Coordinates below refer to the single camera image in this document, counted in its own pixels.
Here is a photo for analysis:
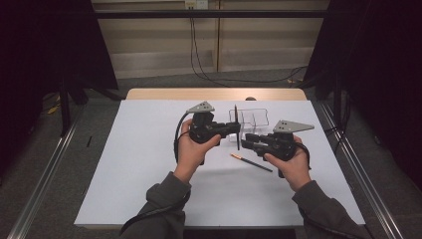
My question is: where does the yellow floor tape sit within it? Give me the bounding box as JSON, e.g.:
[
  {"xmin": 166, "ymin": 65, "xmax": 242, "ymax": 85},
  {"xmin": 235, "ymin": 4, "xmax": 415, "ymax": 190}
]
[{"xmin": 46, "ymin": 96, "xmax": 63, "ymax": 116}]

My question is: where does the black curtain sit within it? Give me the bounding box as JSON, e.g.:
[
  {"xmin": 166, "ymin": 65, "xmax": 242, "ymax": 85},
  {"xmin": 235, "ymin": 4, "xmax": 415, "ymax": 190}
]
[
  {"xmin": 0, "ymin": 0, "xmax": 119, "ymax": 175},
  {"xmin": 303, "ymin": 0, "xmax": 422, "ymax": 191}
]

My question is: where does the person's right hand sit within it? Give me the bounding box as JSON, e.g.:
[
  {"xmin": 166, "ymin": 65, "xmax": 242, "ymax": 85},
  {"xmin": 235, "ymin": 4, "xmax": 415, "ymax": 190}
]
[{"xmin": 264, "ymin": 135, "xmax": 314, "ymax": 193}]

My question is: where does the black wall cable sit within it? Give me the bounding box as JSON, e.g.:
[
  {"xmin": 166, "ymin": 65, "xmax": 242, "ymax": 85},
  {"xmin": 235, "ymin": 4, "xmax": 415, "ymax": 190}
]
[
  {"xmin": 189, "ymin": 17, "xmax": 233, "ymax": 89},
  {"xmin": 192, "ymin": 17, "xmax": 310, "ymax": 85}
]

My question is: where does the black horizontal frame bar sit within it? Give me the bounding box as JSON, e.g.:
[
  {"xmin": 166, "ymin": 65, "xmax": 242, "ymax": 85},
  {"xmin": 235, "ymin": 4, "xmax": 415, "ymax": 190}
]
[{"xmin": 94, "ymin": 9, "xmax": 330, "ymax": 20}]

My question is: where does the person's left hand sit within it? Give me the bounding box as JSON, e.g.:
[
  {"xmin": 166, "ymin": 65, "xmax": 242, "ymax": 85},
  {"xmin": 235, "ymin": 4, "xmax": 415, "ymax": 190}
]
[{"xmin": 172, "ymin": 118, "xmax": 223, "ymax": 184}]

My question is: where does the clear plastic organizer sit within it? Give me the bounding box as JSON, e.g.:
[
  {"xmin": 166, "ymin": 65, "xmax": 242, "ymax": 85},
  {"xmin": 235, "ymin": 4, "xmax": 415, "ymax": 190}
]
[{"xmin": 227, "ymin": 108, "xmax": 271, "ymax": 143}]

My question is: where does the black metal stand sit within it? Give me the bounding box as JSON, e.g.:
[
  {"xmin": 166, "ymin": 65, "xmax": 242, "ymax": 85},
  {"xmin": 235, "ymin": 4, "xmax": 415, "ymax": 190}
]
[
  {"xmin": 332, "ymin": 72, "xmax": 343, "ymax": 124},
  {"xmin": 58, "ymin": 77, "xmax": 73, "ymax": 137}
]

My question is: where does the aluminium floor rail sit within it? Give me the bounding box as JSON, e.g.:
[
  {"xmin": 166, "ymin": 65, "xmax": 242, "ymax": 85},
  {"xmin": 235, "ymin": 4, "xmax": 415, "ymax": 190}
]
[
  {"xmin": 6, "ymin": 105, "xmax": 88, "ymax": 239},
  {"xmin": 317, "ymin": 101, "xmax": 405, "ymax": 239}
]

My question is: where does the black pen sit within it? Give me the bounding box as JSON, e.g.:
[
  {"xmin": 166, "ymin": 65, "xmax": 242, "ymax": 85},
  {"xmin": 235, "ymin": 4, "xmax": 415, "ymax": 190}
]
[{"xmin": 234, "ymin": 104, "xmax": 241, "ymax": 151}]

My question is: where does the black pencil with orange end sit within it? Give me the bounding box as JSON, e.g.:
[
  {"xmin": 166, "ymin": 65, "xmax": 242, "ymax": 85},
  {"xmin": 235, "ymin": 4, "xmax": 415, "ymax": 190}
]
[{"xmin": 230, "ymin": 152, "xmax": 274, "ymax": 173}]

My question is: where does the black floor cable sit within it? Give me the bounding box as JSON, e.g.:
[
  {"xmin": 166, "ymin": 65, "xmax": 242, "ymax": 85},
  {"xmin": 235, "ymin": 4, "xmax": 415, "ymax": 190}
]
[{"xmin": 323, "ymin": 123, "xmax": 350, "ymax": 144}]

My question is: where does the right hand-held gripper cable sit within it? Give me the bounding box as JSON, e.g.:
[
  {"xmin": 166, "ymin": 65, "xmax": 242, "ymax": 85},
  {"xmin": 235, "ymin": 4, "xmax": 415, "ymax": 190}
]
[{"xmin": 294, "ymin": 141, "xmax": 366, "ymax": 239}]

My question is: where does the hand-held gripper cable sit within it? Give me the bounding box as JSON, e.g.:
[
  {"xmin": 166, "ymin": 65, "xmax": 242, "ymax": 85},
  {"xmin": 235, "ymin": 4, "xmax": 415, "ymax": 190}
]
[
  {"xmin": 118, "ymin": 112, "xmax": 192, "ymax": 237},
  {"xmin": 294, "ymin": 141, "xmax": 366, "ymax": 239}
]

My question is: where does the white table board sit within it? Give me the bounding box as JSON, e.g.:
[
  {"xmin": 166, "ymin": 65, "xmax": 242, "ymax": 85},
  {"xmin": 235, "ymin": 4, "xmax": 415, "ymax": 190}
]
[{"xmin": 74, "ymin": 99, "xmax": 366, "ymax": 230}]

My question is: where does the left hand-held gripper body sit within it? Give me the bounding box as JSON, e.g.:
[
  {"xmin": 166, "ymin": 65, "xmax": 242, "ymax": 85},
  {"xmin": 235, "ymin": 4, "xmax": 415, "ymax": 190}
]
[{"xmin": 185, "ymin": 101, "xmax": 230, "ymax": 145}]

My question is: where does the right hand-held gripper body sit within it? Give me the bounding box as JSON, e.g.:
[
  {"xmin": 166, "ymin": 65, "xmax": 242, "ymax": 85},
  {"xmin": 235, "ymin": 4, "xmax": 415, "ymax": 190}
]
[{"xmin": 256, "ymin": 119, "xmax": 316, "ymax": 162}]

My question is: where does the white wall outlet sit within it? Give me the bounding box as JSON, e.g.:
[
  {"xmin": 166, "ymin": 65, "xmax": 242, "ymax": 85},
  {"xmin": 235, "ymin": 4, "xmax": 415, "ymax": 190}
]
[{"xmin": 184, "ymin": 0, "xmax": 210, "ymax": 10}]

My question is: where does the left hand-held gripper cable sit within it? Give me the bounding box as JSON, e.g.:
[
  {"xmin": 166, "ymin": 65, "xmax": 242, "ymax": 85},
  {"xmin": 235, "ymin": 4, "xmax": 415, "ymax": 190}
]
[{"xmin": 118, "ymin": 112, "xmax": 192, "ymax": 237}]

